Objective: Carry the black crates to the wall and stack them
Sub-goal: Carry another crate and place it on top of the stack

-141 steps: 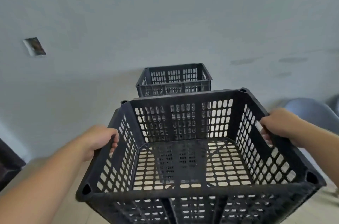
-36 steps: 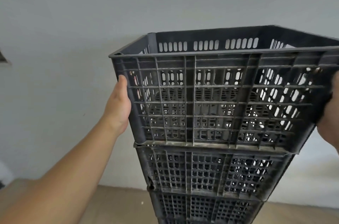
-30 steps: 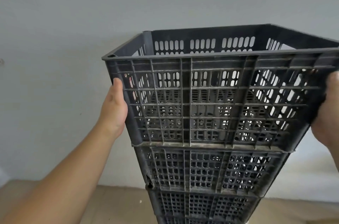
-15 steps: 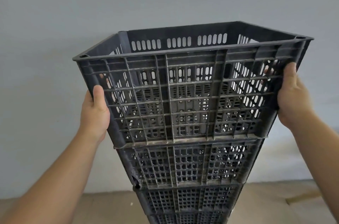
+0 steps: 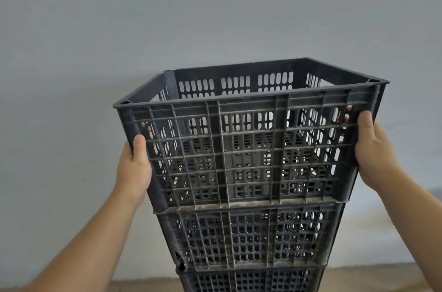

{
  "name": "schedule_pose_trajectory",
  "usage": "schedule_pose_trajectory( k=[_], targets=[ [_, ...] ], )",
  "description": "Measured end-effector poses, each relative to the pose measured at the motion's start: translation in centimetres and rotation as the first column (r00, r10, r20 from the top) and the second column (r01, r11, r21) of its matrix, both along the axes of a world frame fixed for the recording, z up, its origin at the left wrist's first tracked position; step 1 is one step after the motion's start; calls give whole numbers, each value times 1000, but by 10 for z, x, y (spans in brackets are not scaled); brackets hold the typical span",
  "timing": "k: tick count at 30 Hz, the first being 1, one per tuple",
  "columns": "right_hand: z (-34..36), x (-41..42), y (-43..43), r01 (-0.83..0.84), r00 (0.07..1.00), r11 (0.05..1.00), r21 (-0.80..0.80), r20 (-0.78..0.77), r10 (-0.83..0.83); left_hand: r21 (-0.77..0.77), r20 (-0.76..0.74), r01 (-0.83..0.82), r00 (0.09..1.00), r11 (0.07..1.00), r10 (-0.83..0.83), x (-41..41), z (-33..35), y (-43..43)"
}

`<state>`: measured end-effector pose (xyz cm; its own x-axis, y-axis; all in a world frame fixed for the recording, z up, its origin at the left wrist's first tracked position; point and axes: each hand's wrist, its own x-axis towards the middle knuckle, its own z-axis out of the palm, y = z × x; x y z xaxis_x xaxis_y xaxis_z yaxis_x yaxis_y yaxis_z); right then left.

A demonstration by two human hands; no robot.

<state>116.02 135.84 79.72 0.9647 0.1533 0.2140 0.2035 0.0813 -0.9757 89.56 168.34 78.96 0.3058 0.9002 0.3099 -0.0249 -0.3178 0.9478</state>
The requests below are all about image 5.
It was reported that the person's right hand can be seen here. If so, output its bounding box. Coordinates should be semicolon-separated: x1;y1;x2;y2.
344;104;402;192

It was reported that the black plastic crate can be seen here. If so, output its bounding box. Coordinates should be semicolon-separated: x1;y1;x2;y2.
156;201;346;272
113;57;390;215
175;262;326;292

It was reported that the person's left forearm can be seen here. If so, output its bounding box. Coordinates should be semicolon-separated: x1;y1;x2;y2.
24;189;144;292

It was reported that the person's left hand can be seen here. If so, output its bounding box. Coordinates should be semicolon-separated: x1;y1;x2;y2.
114;122;153;206

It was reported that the person's right forearm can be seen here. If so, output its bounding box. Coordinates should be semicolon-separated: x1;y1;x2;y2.
377;167;442;292

